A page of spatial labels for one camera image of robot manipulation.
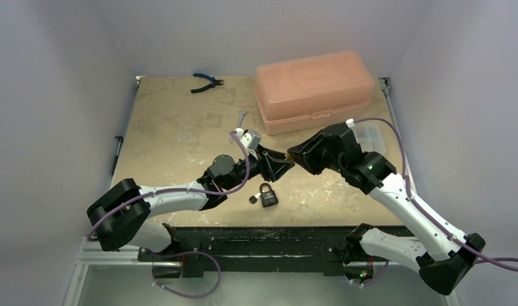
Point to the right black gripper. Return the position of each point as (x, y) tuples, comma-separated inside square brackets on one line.
[(317, 153)]

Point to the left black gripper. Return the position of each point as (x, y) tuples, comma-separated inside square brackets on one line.
[(270, 169)]

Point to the black padlock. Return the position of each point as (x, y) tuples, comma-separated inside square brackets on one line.
[(268, 196)]

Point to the black key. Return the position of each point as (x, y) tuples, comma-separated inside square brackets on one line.
[(254, 198)]

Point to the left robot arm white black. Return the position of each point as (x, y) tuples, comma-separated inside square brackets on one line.
[(119, 217)]

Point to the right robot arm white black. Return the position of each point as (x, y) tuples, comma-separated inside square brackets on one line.
[(439, 252)]

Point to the silver open-end wrench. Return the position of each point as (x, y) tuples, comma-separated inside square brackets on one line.
[(241, 118)]

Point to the pink plastic toolbox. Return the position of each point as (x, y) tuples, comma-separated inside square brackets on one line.
[(313, 91)]

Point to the clear plastic organizer box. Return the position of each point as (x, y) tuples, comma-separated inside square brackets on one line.
[(370, 138)]

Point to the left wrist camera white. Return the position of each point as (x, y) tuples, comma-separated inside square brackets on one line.
[(249, 138)]

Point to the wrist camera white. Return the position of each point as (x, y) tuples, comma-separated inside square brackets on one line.
[(350, 123), (249, 138)]

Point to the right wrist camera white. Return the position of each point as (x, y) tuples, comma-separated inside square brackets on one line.
[(350, 123)]

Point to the black mounting base plate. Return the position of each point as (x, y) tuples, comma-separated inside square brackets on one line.
[(297, 249)]

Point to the aluminium frame rail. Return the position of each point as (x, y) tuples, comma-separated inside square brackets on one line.
[(110, 278)]

